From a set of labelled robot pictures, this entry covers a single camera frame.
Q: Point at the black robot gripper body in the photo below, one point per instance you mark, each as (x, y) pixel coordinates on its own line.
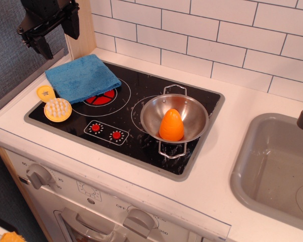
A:
(42, 17)

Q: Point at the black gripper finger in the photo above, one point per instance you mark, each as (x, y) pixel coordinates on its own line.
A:
(40, 45)
(70, 23)

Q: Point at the blue towel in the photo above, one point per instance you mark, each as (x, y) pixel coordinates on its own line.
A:
(82, 78)

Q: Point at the yellow brush with white bristles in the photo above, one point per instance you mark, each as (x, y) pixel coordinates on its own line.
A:
(55, 109)

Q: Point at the steel colander bowl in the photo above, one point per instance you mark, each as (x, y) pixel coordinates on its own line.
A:
(193, 114)

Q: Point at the black toy stovetop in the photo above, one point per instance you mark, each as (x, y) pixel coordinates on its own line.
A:
(110, 123)

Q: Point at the grey left oven knob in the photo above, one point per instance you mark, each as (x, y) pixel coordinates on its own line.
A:
(38, 176)

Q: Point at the grey oven knob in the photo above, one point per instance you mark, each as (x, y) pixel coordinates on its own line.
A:
(139, 222)
(38, 176)

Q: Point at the orange plastic carrot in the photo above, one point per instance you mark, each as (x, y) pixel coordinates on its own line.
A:
(171, 127)

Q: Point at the orange yellow object at corner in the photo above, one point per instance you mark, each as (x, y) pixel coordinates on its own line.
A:
(12, 237)

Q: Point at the grey right oven knob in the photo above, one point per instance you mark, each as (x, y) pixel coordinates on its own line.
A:
(139, 222)

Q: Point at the grey plastic sink basin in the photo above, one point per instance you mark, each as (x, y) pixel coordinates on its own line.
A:
(268, 174)

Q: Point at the light wooden side post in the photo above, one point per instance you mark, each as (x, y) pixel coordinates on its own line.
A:
(85, 43)

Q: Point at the grey oven door handle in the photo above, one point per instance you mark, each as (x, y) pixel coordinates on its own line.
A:
(90, 227)

